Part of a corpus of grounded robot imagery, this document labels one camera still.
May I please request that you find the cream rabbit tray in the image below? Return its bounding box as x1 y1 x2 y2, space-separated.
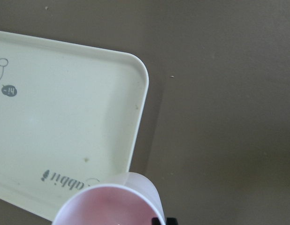
0 31 149 220

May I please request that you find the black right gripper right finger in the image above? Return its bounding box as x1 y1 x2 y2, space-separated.
166 217 177 225

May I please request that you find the pink plastic cup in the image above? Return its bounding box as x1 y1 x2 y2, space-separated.
52 172 166 225

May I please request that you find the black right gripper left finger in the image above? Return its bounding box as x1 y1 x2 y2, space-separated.
151 217 162 225

